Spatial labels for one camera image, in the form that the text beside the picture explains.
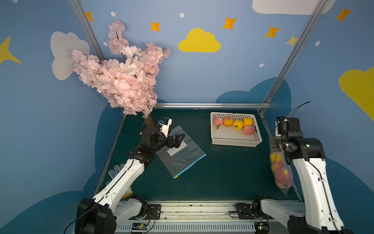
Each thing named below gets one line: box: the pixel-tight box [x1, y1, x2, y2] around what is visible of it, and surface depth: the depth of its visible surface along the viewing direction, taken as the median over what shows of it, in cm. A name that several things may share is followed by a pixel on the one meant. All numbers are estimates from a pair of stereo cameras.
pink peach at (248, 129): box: [243, 125, 255, 136], surface depth 107 cm
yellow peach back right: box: [243, 117, 253, 126], surface depth 110 cm
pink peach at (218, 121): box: [213, 116, 224, 130], surface depth 111 cm
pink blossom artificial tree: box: [71, 20, 172, 127], surface depth 64 cm
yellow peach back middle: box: [232, 119, 244, 131], surface depth 110 cm
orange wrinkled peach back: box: [223, 117, 234, 127], surface depth 110 cm
